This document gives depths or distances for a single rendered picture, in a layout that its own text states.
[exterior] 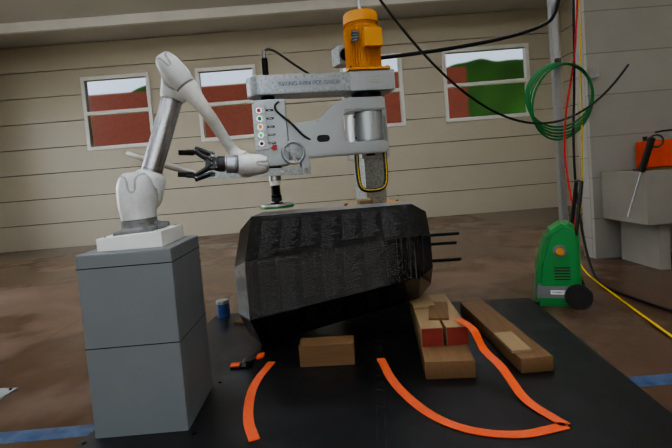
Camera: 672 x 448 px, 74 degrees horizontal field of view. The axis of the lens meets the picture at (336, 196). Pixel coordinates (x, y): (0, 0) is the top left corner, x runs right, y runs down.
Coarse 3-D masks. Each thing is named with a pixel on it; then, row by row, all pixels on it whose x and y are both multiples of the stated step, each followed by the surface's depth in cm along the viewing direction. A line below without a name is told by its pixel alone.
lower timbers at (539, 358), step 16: (464, 304) 303; (480, 304) 300; (480, 320) 270; (496, 320) 268; (416, 336) 267; (432, 352) 227; (448, 352) 225; (464, 352) 224; (528, 352) 221; (544, 352) 219; (432, 368) 216; (448, 368) 215; (464, 368) 215; (528, 368) 215; (544, 368) 215
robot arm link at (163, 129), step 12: (168, 96) 219; (180, 96) 221; (168, 108) 220; (180, 108) 226; (156, 120) 220; (168, 120) 220; (156, 132) 219; (168, 132) 221; (156, 144) 219; (168, 144) 223; (156, 156) 219; (144, 168) 219; (156, 168) 220; (156, 180) 218
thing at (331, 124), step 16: (336, 112) 287; (352, 112) 297; (288, 128) 281; (304, 128) 283; (320, 128) 286; (336, 128) 288; (304, 144) 284; (320, 144) 286; (336, 144) 288; (352, 144) 290; (368, 144) 292; (384, 144) 294; (304, 160) 286
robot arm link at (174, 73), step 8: (160, 56) 205; (168, 56) 205; (160, 64) 205; (168, 64) 204; (176, 64) 205; (160, 72) 207; (168, 72) 204; (176, 72) 204; (184, 72) 206; (168, 80) 206; (176, 80) 205; (184, 80) 206; (176, 88) 207
